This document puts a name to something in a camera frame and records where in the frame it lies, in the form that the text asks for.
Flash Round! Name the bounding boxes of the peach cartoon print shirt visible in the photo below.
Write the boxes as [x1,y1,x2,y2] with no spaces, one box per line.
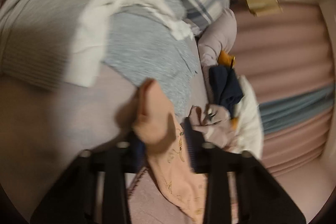
[133,79,207,223]

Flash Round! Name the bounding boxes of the white fluffy plush garment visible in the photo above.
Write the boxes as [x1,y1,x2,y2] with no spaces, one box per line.
[231,75,264,160]

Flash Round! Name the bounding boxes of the mauve polka dot blanket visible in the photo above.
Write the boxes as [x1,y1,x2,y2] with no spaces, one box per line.
[126,104,240,224]

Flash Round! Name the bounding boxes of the teal curtain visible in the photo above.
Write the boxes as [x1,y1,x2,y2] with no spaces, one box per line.
[259,84,335,135]

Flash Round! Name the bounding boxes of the navy blue garment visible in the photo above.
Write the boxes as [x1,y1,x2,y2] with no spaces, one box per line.
[209,65,244,118]

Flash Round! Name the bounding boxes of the pink curtain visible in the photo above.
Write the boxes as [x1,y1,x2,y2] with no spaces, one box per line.
[231,3,335,176]

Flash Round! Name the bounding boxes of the mauve pillow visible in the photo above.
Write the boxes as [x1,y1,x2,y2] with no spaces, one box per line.
[197,8,238,67]

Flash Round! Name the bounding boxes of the grey striped garment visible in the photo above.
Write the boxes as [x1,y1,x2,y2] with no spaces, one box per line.
[1,0,198,115]

